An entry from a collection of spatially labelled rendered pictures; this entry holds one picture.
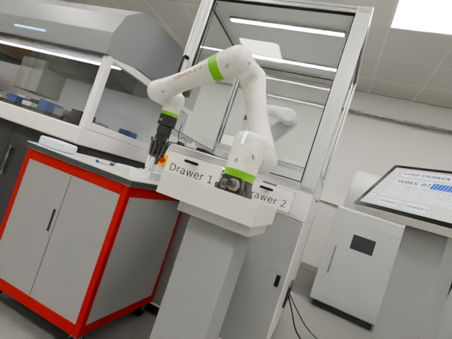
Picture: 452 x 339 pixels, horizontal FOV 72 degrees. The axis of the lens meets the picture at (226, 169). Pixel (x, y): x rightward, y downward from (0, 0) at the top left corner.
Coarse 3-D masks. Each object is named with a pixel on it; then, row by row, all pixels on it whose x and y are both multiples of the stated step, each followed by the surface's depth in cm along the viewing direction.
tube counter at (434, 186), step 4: (424, 184) 124; (428, 184) 123; (432, 184) 122; (436, 184) 121; (440, 184) 120; (444, 184) 119; (424, 188) 122; (428, 188) 121; (432, 188) 120; (436, 188) 119; (440, 188) 118; (444, 188) 117; (448, 188) 116; (448, 192) 115
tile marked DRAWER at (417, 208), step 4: (404, 204) 119; (408, 204) 118; (412, 204) 117; (416, 204) 116; (420, 204) 116; (404, 208) 118; (408, 208) 117; (412, 208) 116; (416, 208) 115; (420, 208) 114; (424, 208) 113; (428, 208) 112; (416, 212) 113; (420, 212) 112; (424, 212) 111
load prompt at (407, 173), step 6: (402, 174) 136; (408, 174) 134; (414, 174) 132; (420, 174) 131; (426, 174) 129; (432, 174) 127; (438, 174) 126; (432, 180) 124; (438, 180) 123; (444, 180) 121; (450, 180) 120
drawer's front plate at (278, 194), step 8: (256, 184) 167; (264, 184) 166; (256, 192) 167; (264, 192) 165; (272, 192) 164; (280, 192) 162; (288, 192) 161; (256, 200) 166; (264, 200) 165; (272, 200) 163; (280, 200) 162; (288, 200) 161; (280, 208) 161; (288, 208) 160
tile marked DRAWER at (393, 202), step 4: (384, 196) 129; (380, 200) 128; (384, 200) 127; (388, 200) 125; (392, 200) 124; (396, 200) 123; (400, 200) 122; (388, 204) 123; (392, 204) 122; (396, 204) 121
